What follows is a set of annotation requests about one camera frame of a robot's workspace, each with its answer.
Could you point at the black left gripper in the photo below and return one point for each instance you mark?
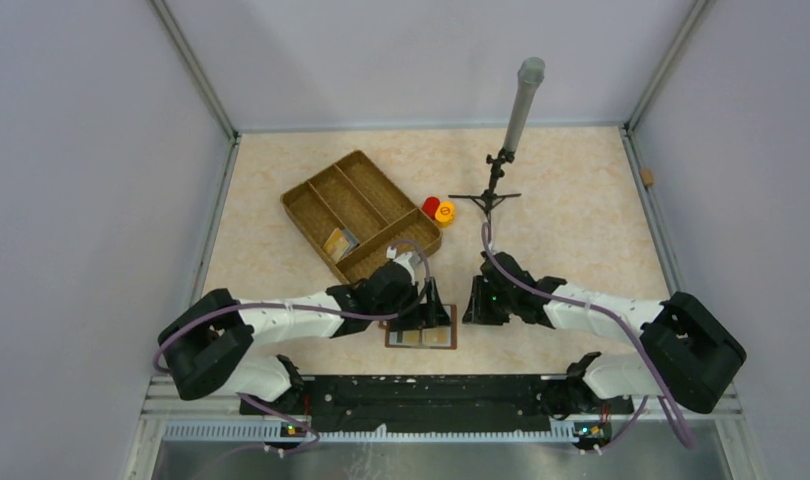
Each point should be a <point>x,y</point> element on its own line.
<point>430,313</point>

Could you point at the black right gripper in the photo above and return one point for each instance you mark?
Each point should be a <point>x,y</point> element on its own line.
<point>477,312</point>

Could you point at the brown leather card holder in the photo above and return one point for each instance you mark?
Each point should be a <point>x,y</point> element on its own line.
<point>452,311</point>

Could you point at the gold VIP card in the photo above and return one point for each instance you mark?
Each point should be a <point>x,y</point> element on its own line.
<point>439,337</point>

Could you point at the woven brown divided tray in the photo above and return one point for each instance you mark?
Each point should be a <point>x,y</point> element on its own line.
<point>353,195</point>

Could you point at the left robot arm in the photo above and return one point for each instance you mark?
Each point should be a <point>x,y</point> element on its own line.
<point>204,349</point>

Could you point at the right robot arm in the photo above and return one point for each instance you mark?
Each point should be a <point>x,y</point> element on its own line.
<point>681,351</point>

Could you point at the orange cylinder button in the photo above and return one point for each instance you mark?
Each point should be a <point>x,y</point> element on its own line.
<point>445,213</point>

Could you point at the red cylinder button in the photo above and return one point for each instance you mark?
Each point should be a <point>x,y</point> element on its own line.
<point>430,206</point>

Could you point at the black tripod stand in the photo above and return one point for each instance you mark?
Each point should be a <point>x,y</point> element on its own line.
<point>489,199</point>

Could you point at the grey tube on stand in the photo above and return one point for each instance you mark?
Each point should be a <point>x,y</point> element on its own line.
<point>529,78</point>

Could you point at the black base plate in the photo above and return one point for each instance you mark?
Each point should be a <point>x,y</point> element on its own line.
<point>444,403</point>

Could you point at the small wooden wall block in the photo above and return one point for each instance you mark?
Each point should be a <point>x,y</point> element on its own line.
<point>646,177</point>

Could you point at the aluminium frame rail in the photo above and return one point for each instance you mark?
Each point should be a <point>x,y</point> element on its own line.
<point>224,438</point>

